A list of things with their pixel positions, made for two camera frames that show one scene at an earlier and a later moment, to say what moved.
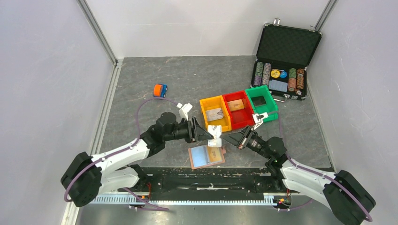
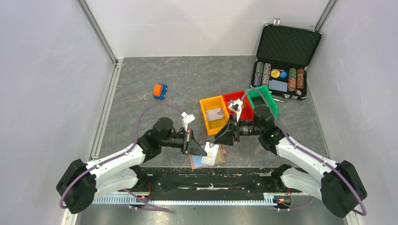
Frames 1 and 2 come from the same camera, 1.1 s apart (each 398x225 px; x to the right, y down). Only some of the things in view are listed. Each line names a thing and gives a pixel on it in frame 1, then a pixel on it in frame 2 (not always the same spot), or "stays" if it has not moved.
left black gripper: (201, 133) -> (195, 149)
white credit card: (216, 131) -> (211, 154)
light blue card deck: (277, 85) stays
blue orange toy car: (160, 90) stays
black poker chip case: (284, 52) stays
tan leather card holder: (205, 155) stays
